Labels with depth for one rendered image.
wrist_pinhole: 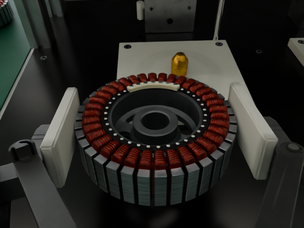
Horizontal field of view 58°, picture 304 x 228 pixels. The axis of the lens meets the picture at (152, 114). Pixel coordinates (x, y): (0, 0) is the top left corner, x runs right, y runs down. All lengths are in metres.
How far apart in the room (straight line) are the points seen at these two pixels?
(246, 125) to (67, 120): 0.11
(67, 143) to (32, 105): 0.17
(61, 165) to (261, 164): 0.11
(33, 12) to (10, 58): 0.09
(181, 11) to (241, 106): 0.27
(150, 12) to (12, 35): 0.24
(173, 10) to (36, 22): 0.19
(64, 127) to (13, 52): 0.32
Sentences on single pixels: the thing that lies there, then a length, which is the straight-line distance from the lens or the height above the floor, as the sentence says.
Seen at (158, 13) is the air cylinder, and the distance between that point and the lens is 0.43.
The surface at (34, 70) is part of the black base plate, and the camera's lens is 0.39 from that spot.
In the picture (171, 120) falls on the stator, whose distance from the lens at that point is 0.20.
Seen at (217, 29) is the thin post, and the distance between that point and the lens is 0.40.
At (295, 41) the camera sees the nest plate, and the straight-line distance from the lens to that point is 0.44.
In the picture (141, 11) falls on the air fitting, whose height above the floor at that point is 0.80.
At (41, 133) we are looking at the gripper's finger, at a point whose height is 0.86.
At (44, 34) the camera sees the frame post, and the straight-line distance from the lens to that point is 0.42.
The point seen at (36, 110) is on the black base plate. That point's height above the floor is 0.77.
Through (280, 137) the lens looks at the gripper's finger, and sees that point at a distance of 0.17.
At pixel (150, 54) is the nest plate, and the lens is 0.37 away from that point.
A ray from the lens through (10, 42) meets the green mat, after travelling 0.52.
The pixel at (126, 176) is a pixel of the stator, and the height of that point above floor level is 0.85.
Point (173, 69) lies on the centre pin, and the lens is 0.33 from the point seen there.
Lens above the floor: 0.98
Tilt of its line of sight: 45 degrees down
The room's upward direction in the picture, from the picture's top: straight up
